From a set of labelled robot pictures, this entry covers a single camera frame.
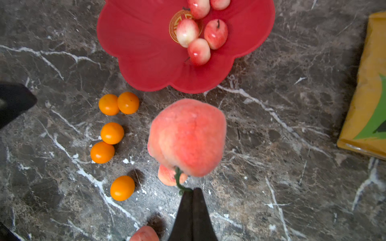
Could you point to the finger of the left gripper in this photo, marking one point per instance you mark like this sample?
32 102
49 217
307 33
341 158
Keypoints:
15 100
6 234

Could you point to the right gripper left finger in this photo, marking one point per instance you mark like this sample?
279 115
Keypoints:
183 226

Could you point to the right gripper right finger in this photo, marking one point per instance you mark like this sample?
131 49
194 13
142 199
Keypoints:
202 229

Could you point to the small red apple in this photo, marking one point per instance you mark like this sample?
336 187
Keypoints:
199 52
216 33
219 4

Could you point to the red flower-shaped fruit bowl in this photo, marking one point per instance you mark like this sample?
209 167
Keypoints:
138 34

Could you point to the pink peach top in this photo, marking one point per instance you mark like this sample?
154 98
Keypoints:
167 176

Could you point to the orange lower right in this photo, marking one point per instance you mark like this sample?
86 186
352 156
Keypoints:
122 188

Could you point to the orange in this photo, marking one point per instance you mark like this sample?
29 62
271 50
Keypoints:
122 188
102 152
128 103
108 104
112 133

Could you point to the orange top left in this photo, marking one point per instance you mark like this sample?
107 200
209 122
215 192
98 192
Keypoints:
108 104

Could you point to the orange lower left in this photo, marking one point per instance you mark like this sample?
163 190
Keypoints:
102 152

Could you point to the orange middle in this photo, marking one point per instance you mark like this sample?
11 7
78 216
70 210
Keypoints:
112 133

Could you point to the orange top right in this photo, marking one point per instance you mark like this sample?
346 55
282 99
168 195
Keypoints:
128 103

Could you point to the yellow green snack bag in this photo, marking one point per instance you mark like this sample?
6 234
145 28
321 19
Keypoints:
364 129

